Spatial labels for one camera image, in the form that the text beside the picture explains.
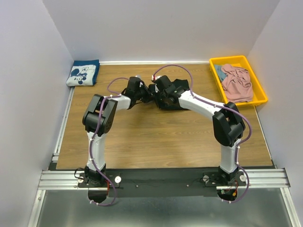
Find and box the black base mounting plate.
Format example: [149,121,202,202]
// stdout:
[74,167,246,200]

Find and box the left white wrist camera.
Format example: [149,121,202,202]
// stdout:
[126,76,141,92]

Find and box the yellow plastic bin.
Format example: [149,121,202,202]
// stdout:
[209,55,268,106]

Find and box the folded blue cartoon t-shirt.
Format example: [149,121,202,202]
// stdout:
[66,60,100,87]

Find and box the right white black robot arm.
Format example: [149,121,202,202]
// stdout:
[154,85,245,185]

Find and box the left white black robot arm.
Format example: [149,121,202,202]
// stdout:
[82,80,151,187]

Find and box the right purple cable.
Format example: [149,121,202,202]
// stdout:
[151,65,252,204]

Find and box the light blue garment in bin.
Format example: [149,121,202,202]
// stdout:
[214,64,226,82]

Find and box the black t-shirt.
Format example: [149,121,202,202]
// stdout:
[151,79,192,111]

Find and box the pink t-shirt in bin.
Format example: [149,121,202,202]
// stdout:
[221,64,253,103]

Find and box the aluminium frame rail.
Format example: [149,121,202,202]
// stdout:
[38,168,290,191]

